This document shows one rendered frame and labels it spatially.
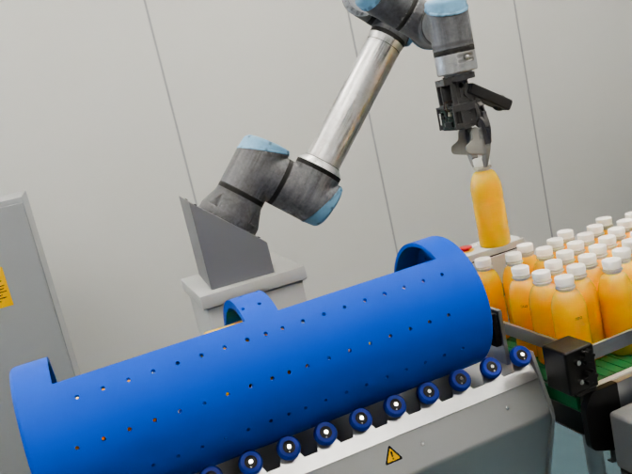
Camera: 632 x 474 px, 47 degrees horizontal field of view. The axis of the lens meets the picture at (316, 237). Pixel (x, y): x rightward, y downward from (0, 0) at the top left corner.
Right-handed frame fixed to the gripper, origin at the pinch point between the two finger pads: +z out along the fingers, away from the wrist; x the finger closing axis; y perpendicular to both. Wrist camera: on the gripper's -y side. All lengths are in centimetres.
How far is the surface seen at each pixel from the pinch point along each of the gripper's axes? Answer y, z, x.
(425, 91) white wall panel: -142, -8, -264
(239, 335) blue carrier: 68, 15, 19
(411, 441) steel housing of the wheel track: 41, 46, 22
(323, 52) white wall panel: -80, -44, -266
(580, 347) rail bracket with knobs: 7.0, 34.7, 33.0
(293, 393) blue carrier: 62, 27, 24
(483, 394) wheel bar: 23, 43, 21
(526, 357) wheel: 11.2, 38.8, 20.8
